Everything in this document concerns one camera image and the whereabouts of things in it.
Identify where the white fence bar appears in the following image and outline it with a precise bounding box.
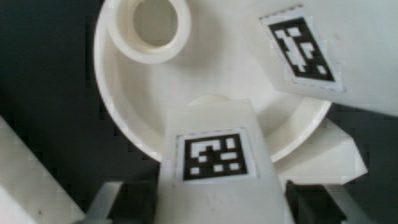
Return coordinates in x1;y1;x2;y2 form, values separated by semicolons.
0;117;84;224
275;119;368;185

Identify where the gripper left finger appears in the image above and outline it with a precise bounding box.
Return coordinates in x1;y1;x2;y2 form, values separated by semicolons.
73;181;156;224

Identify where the white front fence bar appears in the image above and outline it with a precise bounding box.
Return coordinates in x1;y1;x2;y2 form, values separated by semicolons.
0;117;84;224

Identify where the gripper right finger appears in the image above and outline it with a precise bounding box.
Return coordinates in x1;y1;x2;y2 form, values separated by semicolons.
284;181;379;224

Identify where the white round stool seat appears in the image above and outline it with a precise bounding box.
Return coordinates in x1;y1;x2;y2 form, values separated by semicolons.
94;0;331;160

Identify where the white right fence bar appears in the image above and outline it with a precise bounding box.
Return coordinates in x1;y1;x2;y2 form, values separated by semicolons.
275;119;368;185

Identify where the white stool leg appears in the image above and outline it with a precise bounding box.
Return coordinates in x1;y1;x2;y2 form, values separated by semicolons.
245;0;398;117
155;95;295;224

